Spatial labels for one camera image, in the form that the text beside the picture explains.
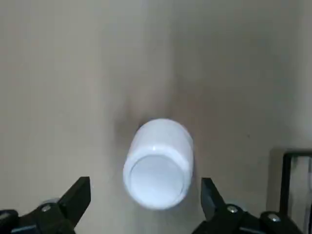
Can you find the white cup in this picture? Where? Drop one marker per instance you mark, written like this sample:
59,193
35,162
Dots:
158,146

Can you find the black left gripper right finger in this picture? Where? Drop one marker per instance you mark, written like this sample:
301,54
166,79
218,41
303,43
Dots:
214,207

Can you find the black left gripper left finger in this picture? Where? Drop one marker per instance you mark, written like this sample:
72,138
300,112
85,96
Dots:
70,202

